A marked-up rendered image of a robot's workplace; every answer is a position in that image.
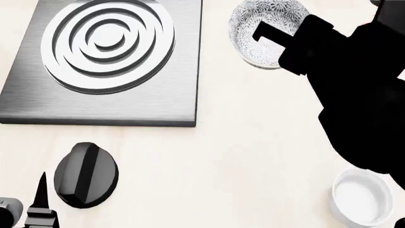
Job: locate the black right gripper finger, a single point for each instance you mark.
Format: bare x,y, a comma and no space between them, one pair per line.
272,33

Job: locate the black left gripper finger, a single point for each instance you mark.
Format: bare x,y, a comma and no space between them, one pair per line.
41,192

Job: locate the white patterned glass bowl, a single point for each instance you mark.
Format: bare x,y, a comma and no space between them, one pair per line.
246,50

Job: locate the grey metal stove plate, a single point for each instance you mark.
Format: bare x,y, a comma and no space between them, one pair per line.
104,107

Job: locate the white ramekin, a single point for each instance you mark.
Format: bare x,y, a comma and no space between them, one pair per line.
360,202

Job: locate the black stove knob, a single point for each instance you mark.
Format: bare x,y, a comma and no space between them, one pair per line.
86,175

